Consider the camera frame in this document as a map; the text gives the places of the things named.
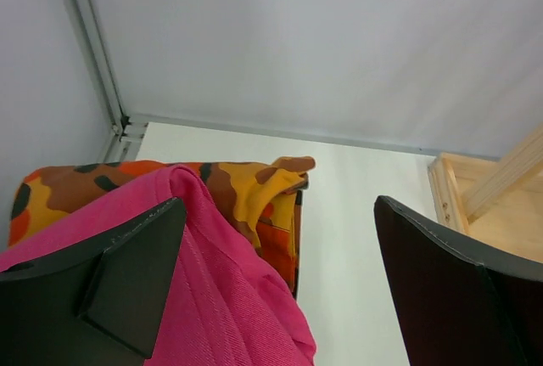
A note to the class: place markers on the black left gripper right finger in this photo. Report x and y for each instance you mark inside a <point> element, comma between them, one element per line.
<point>458,301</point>

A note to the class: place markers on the magenta trousers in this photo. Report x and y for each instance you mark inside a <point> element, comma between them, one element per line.
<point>226,306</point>

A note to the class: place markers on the wooden clothes rack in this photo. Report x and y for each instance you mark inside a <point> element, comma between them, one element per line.
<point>496,202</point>

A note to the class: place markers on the aluminium corner profile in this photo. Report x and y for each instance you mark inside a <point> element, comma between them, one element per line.
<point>124,134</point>

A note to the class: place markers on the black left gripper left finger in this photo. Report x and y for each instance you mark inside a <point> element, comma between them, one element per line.
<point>96,302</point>

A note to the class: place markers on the orange camouflage trousers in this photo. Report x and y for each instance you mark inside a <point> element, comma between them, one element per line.
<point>261,201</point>

